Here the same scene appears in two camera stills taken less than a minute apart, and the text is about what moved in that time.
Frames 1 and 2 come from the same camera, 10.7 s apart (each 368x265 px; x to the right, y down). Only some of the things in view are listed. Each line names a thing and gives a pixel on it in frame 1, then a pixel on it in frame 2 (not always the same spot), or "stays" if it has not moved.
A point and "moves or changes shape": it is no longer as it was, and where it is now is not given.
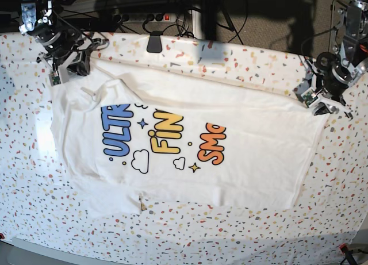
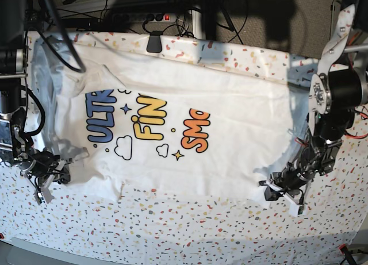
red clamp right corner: x=344 y=248 stays
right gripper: x=310 y=93 -> x=289 y=184
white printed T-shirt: x=131 y=134 moves or changes shape
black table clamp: x=154 y=44 stays
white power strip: x=145 y=18 stays
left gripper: x=61 y=62 -> x=48 y=168
